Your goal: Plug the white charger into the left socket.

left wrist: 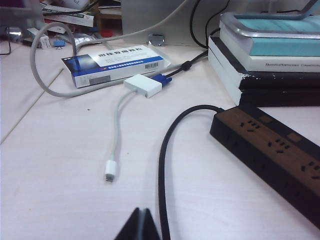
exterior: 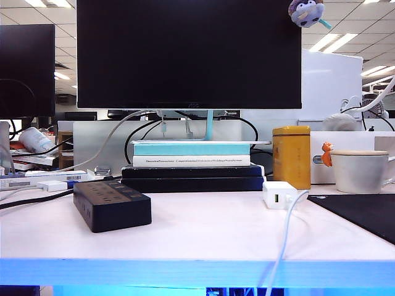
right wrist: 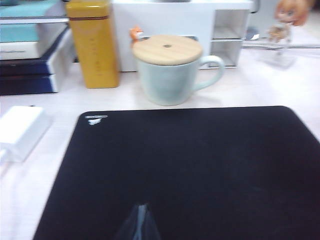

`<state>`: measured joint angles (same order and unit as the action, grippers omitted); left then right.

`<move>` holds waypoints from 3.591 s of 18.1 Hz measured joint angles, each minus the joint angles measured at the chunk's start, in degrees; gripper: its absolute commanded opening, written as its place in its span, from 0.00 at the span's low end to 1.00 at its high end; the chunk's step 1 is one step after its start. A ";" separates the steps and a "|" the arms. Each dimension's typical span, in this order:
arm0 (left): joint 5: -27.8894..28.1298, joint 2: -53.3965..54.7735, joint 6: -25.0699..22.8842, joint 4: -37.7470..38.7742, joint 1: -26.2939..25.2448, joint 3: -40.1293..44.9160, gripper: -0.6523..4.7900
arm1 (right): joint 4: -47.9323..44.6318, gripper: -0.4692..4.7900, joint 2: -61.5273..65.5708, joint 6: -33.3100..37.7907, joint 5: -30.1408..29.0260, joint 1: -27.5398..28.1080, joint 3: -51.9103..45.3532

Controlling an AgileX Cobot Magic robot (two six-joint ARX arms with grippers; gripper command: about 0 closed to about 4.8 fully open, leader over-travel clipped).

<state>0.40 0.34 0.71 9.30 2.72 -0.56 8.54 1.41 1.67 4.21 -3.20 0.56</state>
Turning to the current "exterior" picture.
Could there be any white USB wall charger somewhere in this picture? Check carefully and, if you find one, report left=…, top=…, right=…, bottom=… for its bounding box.
left=262, top=181, right=299, bottom=210

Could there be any black power strip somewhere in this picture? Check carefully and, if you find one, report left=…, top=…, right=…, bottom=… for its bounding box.
left=73, top=180, right=152, bottom=234

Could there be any white charger cable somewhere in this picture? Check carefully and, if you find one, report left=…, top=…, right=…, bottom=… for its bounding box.
left=254, top=189, right=310, bottom=290

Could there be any teal book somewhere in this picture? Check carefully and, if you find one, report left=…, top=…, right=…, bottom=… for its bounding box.
left=133, top=143, right=251, bottom=157

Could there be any white book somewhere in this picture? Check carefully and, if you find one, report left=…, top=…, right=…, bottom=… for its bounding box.
left=131, top=155, right=252, bottom=168

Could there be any flat black box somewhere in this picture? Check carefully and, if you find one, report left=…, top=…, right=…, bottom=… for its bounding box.
left=120, top=165, right=266, bottom=179
left=120, top=176, right=268, bottom=194

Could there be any large black AOC monitor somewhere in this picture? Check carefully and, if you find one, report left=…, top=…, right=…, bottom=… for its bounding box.
left=76, top=0, right=302, bottom=110

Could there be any yellow tin can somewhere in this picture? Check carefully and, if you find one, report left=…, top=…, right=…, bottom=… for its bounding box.
left=272, top=125, right=312, bottom=191

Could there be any orange fox figurine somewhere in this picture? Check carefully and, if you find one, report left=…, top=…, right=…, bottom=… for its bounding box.
left=320, top=141, right=336, bottom=167

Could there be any brown wooden shelf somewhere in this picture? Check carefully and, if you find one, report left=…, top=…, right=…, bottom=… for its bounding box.
left=57, top=131, right=74, bottom=170

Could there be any white blue barcode carton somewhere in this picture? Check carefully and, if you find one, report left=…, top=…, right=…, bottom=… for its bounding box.
left=0, top=168, right=97, bottom=191

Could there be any white rounded object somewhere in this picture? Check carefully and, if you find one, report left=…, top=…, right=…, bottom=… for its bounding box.
left=322, top=113, right=358, bottom=133

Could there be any white partition board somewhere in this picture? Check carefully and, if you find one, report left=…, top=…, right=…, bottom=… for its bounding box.
left=301, top=48, right=364, bottom=121

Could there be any wooden mug lid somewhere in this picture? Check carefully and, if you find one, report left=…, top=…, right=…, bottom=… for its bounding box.
left=330, top=149, right=389, bottom=157

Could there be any white cylindrical bottle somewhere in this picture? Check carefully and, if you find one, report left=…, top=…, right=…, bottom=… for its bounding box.
left=19, top=126, right=56, bottom=154

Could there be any white ceramic mug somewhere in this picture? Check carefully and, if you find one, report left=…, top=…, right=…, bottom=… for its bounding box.
left=330, top=152, right=395, bottom=195

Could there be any pile of books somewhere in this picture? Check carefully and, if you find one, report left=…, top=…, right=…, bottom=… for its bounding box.
left=9, top=140, right=60, bottom=171

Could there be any grey purple plush toy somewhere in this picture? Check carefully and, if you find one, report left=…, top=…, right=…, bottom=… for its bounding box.
left=288, top=0, right=333, bottom=30

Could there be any white desk fan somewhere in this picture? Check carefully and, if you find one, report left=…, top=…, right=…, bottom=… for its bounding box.
left=341, top=75, right=395, bottom=132

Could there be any black mouse pad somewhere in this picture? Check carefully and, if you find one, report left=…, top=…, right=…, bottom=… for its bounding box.
left=307, top=193, right=395, bottom=246

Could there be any smaller black monitor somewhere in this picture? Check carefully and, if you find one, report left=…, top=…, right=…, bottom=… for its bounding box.
left=0, top=23, right=56, bottom=118

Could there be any black looped cable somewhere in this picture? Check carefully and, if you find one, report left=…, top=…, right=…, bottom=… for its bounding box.
left=124, top=119, right=163, bottom=166
left=227, top=113, right=259, bottom=143

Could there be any thick grey cable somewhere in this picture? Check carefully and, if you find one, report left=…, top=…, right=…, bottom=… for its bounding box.
left=57, top=110, right=154, bottom=172

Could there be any white VGA adapter with cable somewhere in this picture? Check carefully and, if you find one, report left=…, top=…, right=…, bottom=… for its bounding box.
left=0, top=180, right=68, bottom=201

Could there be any black power strip cord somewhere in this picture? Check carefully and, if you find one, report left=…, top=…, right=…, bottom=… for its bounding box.
left=0, top=188, right=75, bottom=211

